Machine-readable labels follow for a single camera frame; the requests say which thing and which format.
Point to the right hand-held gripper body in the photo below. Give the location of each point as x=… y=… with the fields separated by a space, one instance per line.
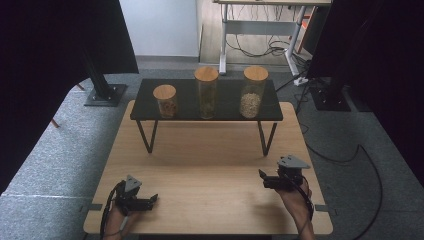
x=290 y=175

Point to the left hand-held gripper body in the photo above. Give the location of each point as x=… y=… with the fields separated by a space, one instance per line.
x=128 y=195

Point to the black low shelf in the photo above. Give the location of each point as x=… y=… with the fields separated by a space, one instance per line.
x=226 y=100

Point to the glass jar pale grains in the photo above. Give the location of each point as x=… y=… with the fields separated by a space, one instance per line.
x=255 y=86

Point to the short glass jar wooden lid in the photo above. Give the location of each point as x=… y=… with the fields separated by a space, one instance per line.
x=165 y=96

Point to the tall glass jar green contents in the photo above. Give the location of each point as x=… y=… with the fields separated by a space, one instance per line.
x=206 y=86

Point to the grey tape strip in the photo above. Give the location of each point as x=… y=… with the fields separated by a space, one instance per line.
x=91 y=207
x=326 y=209

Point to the black metal stand with base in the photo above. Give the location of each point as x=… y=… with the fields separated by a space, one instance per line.
x=331 y=98
x=105 y=95

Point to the white power strip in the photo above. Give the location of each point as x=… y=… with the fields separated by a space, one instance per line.
x=301 y=81

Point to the black curtain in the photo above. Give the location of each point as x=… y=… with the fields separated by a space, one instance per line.
x=50 y=66
x=383 y=66

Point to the white metal frame desk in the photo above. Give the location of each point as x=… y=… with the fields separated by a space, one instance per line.
x=260 y=27

